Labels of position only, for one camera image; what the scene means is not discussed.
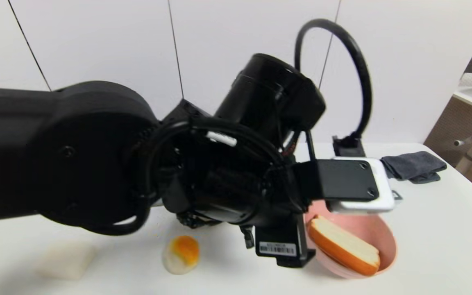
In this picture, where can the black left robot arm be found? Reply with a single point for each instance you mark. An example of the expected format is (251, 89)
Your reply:
(88, 155)

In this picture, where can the small grey rectangular box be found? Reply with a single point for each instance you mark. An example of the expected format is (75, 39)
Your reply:
(398, 196)

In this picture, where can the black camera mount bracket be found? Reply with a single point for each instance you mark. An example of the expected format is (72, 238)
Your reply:
(342, 180)

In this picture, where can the white square cake block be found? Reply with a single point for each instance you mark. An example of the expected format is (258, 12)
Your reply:
(66, 261)

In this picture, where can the dark grey background object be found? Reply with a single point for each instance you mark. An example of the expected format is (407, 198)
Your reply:
(471, 65)

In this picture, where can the round orange white bun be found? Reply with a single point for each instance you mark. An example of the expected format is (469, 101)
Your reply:
(181, 255)

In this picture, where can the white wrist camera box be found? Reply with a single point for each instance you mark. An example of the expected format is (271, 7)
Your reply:
(383, 184)

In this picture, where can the pink bowl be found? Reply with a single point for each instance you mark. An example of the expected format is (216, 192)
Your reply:
(384, 235)

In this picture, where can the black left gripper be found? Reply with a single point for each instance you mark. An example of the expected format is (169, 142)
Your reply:
(279, 246)

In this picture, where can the folded dark grey cloth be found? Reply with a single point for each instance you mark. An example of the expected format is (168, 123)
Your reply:
(414, 166)

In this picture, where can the white toast bread slice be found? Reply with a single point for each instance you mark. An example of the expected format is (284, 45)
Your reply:
(342, 243)

